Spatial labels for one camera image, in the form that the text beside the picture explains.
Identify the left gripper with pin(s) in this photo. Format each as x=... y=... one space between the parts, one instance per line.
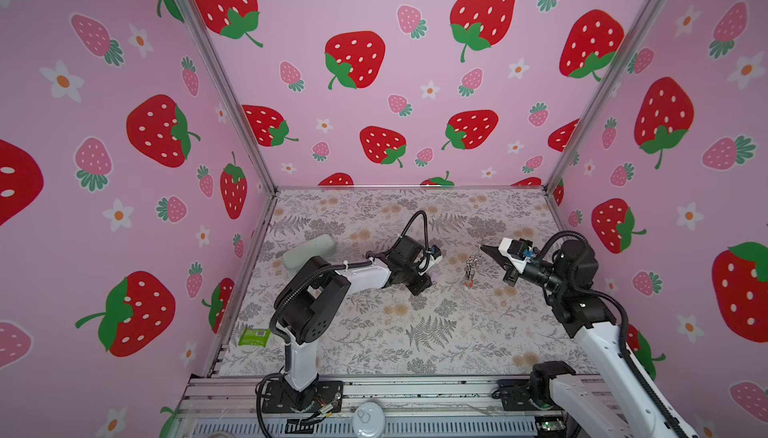
x=421 y=284

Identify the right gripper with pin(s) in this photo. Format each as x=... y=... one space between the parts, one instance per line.
x=499 y=253

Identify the keyring with strap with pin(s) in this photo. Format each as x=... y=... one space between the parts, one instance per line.
x=470 y=271

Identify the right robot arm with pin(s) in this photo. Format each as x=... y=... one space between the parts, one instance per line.
x=564 y=270

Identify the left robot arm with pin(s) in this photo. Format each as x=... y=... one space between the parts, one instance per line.
x=307 y=305

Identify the grey-green oblong object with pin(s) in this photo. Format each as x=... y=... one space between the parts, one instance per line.
x=296 y=257

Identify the white round knob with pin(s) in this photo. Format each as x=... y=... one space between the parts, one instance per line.
x=369 y=421

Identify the aluminium front rail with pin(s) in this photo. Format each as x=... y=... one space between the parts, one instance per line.
x=406 y=395

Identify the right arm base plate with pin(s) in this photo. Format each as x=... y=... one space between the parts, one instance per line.
x=516 y=395

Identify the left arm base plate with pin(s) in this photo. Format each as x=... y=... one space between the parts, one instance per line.
x=280 y=398

